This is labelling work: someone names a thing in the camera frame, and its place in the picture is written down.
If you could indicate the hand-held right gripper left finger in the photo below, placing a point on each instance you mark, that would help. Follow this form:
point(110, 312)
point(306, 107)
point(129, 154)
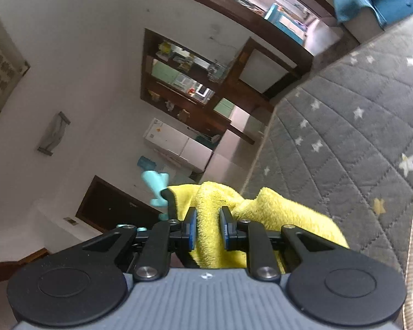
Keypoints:
point(190, 228)

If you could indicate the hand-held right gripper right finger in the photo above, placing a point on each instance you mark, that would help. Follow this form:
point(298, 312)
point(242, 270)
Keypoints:
point(228, 228)

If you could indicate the yellow microfibre cloth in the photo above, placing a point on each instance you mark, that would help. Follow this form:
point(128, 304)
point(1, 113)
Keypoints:
point(210, 218)

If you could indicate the clear pink baby bottle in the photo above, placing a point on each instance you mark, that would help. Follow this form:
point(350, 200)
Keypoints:
point(154, 185)

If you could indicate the dark entrance door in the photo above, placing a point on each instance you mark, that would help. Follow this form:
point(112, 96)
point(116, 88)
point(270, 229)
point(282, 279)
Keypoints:
point(117, 206)

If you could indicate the white refrigerator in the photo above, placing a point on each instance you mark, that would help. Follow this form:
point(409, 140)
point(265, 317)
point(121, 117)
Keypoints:
point(179, 146)

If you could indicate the dark wooden shelf cabinet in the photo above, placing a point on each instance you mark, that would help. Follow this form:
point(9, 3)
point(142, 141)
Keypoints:
point(179, 106)

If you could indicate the grey quilted star table cover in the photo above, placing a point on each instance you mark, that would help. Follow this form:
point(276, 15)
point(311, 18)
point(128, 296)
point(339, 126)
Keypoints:
point(347, 127)

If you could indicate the brown wooden furniture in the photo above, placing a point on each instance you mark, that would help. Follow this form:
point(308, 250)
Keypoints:
point(17, 264)

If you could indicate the light blue cabinet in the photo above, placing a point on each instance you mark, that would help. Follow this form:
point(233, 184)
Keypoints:
point(285, 22)

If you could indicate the wall switch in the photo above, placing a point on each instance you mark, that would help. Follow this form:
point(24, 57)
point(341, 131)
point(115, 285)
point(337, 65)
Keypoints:
point(70, 221)

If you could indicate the small wall hanging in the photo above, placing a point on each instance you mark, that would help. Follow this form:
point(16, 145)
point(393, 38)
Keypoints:
point(55, 132)

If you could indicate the framed wall picture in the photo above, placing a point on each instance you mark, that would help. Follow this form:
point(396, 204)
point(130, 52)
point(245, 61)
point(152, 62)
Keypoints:
point(1, 65)

